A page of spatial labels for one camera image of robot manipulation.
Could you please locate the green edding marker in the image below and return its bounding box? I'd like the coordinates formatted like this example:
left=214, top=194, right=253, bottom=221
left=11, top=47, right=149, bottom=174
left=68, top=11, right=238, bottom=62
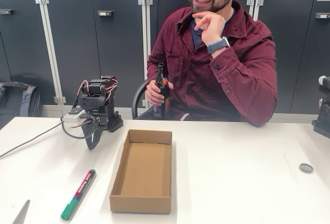
left=60, top=168, right=97, bottom=221

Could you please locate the brown beer bottle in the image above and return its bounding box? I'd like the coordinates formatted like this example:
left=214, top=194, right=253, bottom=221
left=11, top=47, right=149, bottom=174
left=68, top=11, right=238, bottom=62
left=153, top=62, right=171, bottom=120

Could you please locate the man's left forearm maroon sleeve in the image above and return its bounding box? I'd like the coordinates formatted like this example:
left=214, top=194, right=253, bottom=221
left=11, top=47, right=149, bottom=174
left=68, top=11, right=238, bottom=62
left=210, top=45, right=278, bottom=128

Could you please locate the man's right forearm maroon sleeve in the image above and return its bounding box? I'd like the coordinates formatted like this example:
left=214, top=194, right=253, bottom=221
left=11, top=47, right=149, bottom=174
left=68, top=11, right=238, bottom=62
left=146, top=54, right=166, bottom=87

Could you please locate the man's right hand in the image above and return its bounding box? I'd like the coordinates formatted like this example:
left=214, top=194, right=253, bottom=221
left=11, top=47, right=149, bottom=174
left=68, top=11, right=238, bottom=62
left=144, top=79, right=166, bottom=107

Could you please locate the man's left hand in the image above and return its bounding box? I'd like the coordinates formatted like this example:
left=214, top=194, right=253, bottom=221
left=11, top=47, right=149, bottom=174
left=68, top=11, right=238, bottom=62
left=192, top=11, right=227, bottom=47

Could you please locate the black chair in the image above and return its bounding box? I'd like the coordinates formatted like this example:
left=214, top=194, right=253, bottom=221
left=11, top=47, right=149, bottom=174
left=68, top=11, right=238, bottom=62
left=131, top=79, right=150, bottom=120

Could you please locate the open brown cardboard box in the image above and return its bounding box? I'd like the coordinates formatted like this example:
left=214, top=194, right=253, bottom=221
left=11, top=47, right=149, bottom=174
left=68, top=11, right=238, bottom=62
left=109, top=129, right=173, bottom=214

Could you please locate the grey backpack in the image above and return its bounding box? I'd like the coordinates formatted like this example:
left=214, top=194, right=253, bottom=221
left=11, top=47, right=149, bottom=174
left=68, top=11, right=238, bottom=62
left=0, top=81, right=43, bottom=129

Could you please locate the grey pointed strip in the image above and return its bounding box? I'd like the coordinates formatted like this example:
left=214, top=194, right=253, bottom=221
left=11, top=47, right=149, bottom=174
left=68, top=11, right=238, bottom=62
left=12, top=199, right=31, bottom=224

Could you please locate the man in maroon jacket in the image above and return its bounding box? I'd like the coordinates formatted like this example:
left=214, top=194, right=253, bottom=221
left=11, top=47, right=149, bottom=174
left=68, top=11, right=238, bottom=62
left=145, top=0, right=279, bottom=128

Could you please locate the smartwatch with blue band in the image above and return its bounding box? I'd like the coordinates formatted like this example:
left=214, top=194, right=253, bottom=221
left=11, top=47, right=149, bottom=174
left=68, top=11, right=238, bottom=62
left=207, top=36, right=230, bottom=54

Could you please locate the silver bottle cap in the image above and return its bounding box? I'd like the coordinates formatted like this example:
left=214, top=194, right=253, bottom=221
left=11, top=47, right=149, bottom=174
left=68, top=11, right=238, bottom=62
left=299, top=162, right=314, bottom=174

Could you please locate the striped servo wire bundle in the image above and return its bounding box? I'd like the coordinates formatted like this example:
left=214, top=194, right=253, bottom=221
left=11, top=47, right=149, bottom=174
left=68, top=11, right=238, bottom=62
left=74, top=77, right=118, bottom=132

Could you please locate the black camera cable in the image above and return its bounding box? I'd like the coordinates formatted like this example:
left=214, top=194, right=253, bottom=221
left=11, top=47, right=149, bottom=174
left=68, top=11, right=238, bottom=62
left=0, top=114, right=101, bottom=159

